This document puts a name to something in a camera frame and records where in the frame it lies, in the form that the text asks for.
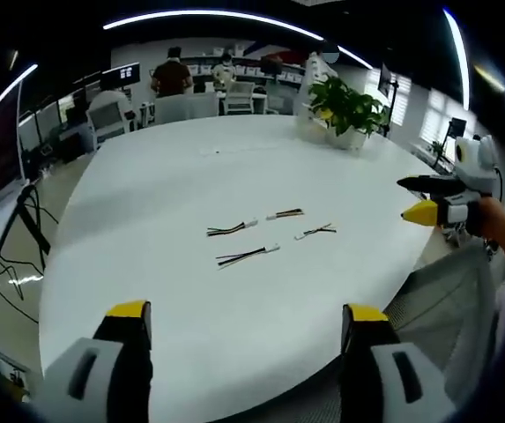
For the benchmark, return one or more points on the monitor on black stand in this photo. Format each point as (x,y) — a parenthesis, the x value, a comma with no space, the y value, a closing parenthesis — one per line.
(388,83)

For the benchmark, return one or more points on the background wall shelf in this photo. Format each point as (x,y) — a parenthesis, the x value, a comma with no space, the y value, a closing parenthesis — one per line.
(252,61)

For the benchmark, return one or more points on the black desk monitor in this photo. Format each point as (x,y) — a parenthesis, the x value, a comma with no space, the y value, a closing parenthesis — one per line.
(122,74)

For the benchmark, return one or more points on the small black monitor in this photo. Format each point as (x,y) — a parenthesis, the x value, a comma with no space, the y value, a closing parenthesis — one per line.
(457,127)

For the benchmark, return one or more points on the white figure statue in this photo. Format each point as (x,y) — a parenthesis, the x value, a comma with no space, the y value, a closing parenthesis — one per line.
(311,83)

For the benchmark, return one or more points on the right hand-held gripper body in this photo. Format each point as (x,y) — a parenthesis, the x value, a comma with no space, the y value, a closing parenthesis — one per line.
(477,167)

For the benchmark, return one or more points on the white office chair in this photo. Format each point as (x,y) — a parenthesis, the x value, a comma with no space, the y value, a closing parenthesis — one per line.
(109,114)
(239,97)

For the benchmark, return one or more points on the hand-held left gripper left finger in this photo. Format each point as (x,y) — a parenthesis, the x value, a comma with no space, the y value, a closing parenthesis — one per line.
(102,379)

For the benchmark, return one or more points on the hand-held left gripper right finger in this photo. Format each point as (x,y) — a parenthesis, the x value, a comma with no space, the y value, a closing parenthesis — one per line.
(380,379)

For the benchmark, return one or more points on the grey mesh chair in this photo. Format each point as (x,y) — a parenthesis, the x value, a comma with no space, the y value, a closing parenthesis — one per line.
(450,304)

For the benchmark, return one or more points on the green potted plant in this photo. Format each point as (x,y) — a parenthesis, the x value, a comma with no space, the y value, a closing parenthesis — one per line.
(344,103)

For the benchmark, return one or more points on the white plant pot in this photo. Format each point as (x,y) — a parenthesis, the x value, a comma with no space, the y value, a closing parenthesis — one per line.
(344,138)

